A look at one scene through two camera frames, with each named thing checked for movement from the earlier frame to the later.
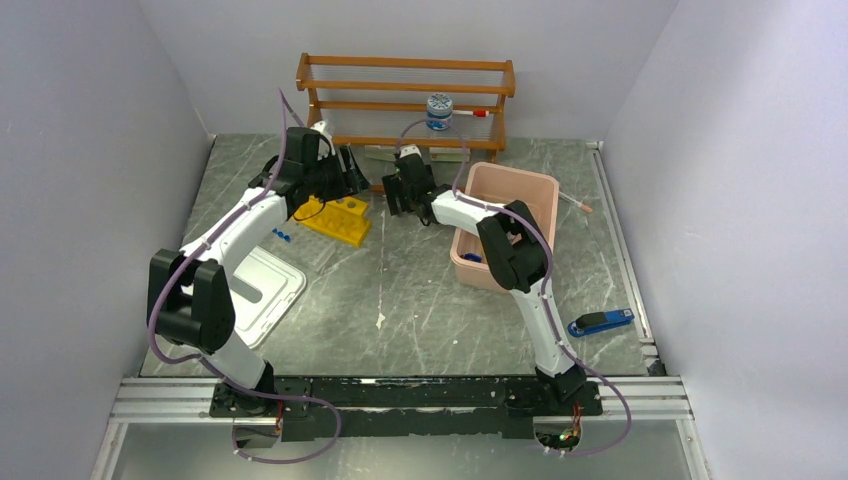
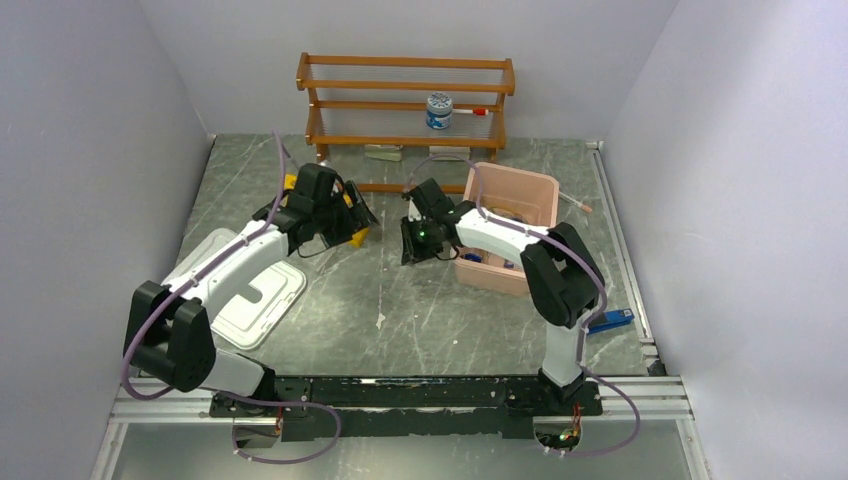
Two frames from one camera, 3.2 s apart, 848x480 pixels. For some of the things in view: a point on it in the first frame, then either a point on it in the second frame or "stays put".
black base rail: [405, 407] stays put
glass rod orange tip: [582, 206] stays put
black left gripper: [351, 181] → [352, 219]
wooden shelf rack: [382, 101] stays put
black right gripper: [393, 186] → [412, 251]
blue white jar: [439, 111] stays put
